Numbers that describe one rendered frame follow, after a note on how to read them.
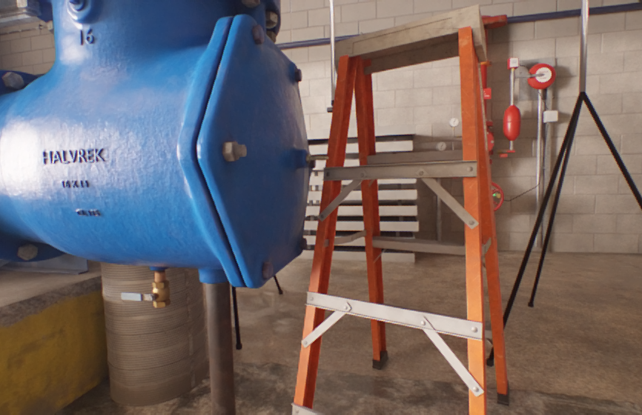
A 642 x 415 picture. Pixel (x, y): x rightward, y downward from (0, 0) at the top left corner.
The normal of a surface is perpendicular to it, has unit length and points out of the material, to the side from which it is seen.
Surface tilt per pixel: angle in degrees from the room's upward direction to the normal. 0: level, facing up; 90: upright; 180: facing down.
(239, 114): 86
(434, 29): 88
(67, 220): 118
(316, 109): 90
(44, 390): 90
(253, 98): 82
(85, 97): 69
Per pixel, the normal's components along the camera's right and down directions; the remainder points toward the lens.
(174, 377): 0.66, 0.04
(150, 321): 0.32, 0.07
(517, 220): -0.22, 0.07
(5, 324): 0.97, 0.00
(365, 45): -0.51, 0.04
